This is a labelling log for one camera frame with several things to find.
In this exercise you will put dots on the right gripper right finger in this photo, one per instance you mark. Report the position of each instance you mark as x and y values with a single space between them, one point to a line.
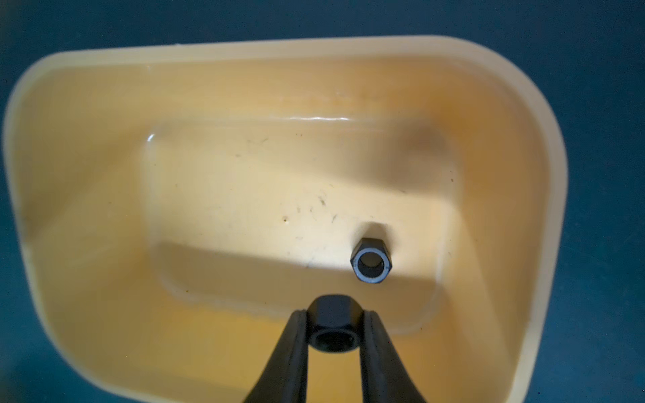
383 376

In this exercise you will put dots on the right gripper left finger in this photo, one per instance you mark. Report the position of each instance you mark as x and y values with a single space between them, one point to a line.
284 378

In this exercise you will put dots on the black nut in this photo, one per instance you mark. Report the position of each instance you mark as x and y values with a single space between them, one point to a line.
334 324
371 260

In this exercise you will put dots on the yellow plastic storage box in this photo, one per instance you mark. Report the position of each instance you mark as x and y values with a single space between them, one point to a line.
175 204

